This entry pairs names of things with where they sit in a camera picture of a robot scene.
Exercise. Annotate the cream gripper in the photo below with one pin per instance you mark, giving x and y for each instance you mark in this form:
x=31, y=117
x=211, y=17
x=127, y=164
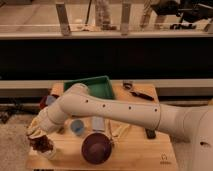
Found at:
x=34, y=131

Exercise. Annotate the dark purple grape bunch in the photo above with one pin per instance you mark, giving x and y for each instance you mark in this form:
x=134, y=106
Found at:
x=41, y=144

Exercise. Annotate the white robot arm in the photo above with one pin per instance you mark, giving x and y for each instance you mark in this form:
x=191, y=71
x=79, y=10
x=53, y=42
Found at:
x=192, y=124

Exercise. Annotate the white paper cup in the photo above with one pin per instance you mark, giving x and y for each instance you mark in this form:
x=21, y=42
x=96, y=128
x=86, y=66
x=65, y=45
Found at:
x=48, y=153

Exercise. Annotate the blue plastic cup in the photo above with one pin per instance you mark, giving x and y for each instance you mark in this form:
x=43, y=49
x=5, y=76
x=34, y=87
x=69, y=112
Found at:
x=77, y=127

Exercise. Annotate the clear glass cup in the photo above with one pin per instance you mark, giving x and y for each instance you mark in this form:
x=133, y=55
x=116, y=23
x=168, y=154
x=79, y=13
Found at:
x=98, y=124

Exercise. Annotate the light blue sponge block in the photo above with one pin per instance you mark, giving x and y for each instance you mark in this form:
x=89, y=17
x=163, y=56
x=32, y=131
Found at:
x=50, y=99

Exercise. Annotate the dark maroon bowl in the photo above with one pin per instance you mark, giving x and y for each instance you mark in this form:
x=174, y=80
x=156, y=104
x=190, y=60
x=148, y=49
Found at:
x=96, y=148

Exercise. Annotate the green plastic tray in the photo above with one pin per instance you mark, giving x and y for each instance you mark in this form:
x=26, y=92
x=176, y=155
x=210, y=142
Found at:
x=100, y=86

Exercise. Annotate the black handled can opener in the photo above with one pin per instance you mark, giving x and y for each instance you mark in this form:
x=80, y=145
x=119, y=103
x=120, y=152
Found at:
x=128, y=86

